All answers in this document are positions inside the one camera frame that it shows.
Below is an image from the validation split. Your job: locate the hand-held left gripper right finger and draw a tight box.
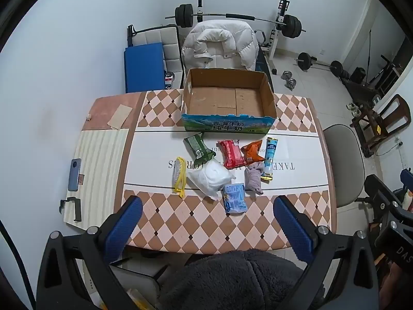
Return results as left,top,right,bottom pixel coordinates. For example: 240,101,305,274
273,195,379,310

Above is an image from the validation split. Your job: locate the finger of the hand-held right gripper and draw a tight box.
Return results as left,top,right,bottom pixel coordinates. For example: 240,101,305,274
400,168,413,189
364,174,404,220

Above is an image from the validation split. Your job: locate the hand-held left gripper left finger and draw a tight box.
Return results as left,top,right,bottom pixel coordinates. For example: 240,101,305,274
37,195,144,310

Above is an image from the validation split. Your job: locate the purple grey sock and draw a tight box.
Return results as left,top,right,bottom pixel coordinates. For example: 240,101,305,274
244,163,266,196

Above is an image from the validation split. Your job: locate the light blue tissue pack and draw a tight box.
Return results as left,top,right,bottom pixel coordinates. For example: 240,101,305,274
223,182,247,215

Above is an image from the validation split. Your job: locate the blue white tube packet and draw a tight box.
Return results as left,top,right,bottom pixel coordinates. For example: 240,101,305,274
261,137,280,182

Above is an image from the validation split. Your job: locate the orange snack packet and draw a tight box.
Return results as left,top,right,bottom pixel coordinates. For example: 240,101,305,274
241,140,266,166

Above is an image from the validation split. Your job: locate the red snack packet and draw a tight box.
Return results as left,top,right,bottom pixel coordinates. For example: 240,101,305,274
218,139,246,170

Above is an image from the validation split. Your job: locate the white cotton plastic bag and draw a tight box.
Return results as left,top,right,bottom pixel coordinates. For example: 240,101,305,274
187,160,236,201

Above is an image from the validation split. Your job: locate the green snack packet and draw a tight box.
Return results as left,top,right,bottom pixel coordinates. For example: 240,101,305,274
183,132,216,162

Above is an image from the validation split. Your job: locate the cardboard box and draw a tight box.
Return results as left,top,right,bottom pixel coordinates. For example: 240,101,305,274
181,68,278,135

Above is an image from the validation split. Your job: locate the black clamp holder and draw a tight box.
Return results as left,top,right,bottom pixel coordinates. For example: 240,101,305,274
60,197,81,222

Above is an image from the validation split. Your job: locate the grey round chair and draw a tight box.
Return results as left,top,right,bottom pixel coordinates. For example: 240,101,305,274
323,124,367,215

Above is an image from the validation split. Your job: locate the cream striped mat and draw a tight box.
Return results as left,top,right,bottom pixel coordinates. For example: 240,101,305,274
66,128,134,230

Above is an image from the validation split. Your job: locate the dark wooden chair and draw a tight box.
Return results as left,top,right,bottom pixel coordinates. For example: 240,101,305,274
350,94,412,158

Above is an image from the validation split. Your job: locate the blue grey phone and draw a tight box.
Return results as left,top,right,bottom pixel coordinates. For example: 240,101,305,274
68,159,82,192

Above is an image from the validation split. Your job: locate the grey fleece clothing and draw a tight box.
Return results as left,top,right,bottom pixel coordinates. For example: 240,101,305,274
160,250,326,310

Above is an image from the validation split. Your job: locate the black exercise machine base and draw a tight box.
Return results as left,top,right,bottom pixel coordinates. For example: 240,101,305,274
340,77,381,104

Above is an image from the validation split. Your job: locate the black folding scooter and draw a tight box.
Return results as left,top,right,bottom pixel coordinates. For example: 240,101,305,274
368,55,404,94

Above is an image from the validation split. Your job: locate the tan paper card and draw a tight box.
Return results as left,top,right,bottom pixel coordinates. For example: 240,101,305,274
108,104,133,129

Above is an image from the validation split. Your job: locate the black box speaker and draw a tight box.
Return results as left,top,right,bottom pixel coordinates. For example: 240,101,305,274
350,67,367,84

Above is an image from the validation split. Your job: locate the pink brown cloth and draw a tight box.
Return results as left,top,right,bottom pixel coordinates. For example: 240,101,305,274
82,93,144,130

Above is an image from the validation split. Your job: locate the thin black pole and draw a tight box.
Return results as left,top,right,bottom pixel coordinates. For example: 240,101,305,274
366,29,372,72

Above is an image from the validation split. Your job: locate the small black barbell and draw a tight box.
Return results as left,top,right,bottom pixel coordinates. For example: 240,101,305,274
295,52,344,78

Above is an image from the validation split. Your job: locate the blue folded mat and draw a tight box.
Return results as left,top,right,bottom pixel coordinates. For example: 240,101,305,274
124,43,166,94

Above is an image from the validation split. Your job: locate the white quilted chair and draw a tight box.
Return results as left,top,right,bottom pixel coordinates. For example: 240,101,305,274
132,26,185,89

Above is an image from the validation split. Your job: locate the white down jacket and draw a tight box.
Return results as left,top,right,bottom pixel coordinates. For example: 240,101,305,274
181,20,259,72

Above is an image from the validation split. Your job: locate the large black barbell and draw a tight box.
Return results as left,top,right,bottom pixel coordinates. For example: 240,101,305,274
165,4,307,38

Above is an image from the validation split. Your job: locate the black metal frame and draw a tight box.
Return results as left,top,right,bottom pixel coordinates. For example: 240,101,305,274
127,24,176,48

